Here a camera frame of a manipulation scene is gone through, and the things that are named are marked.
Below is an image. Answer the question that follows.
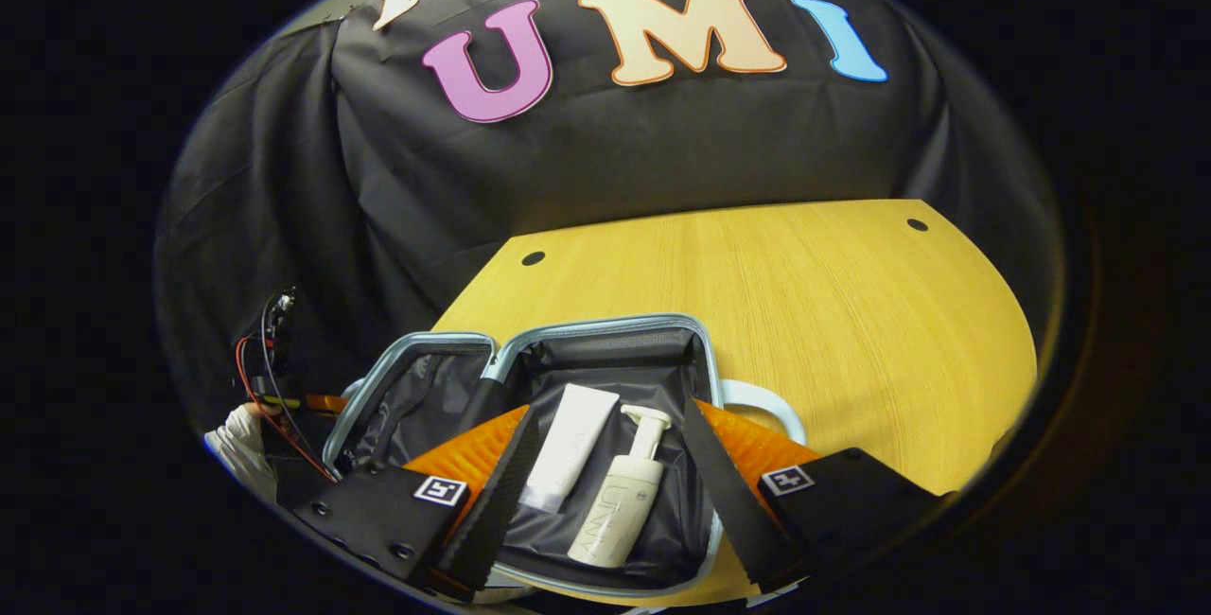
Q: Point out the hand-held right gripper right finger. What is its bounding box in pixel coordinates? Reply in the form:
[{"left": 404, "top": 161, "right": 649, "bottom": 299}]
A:
[{"left": 681, "top": 396, "right": 949, "bottom": 595}]

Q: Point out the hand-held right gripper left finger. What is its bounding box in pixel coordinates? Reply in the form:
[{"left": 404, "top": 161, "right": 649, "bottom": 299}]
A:
[{"left": 291, "top": 404, "right": 542, "bottom": 602}]

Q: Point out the white skin care tube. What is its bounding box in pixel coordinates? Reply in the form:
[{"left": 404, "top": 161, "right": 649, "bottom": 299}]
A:
[{"left": 518, "top": 383, "right": 621, "bottom": 514}]

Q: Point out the white pump bottle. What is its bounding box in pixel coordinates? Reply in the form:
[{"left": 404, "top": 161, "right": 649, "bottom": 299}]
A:
[{"left": 566, "top": 404, "right": 674, "bottom": 569}]

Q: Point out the light blue suitcase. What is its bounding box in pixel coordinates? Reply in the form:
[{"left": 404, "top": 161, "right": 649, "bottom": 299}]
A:
[{"left": 322, "top": 314, "right": 807, "bottom": 599}]

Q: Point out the black backdrop cloth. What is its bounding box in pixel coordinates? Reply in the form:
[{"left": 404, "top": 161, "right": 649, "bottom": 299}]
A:
[{"left": 156, "top": 0, "right": 1061, "bottom": 427}]

